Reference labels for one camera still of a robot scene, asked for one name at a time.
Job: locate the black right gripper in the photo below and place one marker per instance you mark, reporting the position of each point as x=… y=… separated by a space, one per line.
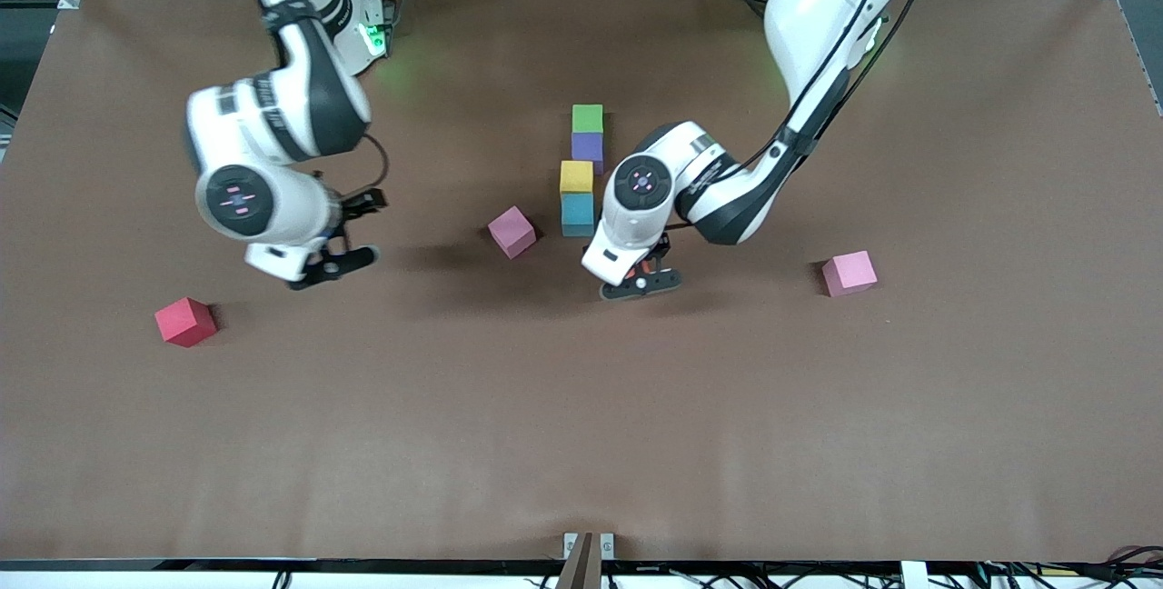
x=356 y=206

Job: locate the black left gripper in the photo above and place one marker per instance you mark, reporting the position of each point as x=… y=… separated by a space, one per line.
x=661 y=249

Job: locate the blue foam cube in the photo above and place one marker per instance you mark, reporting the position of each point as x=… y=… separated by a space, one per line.
x=576 y=210

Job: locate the yellow foam cube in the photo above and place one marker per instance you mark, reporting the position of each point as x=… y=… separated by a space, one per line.
x=576 y=175

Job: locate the purple foam cube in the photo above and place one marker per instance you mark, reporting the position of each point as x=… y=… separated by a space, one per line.
x=587 y=148

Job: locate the green foam cube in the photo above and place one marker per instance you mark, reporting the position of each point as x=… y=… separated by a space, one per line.
x=588 y=118

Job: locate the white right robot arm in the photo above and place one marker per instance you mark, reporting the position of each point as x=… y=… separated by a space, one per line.
x=309 y=107

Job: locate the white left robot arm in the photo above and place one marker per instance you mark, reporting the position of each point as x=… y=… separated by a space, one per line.
x=818 y=16

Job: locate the pink foam cube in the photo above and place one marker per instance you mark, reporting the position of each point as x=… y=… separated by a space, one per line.
x=849 y=271
x=511 y=230

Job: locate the brown paper table cover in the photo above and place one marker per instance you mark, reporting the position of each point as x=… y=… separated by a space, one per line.
x=581 y=434

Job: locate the red foam cube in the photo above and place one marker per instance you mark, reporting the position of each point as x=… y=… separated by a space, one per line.
x=184 y=318

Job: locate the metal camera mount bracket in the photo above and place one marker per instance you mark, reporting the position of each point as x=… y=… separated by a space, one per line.
x=586 y=562

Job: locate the white table edge bracket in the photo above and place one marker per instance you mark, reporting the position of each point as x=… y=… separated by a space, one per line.
x=914 y=575

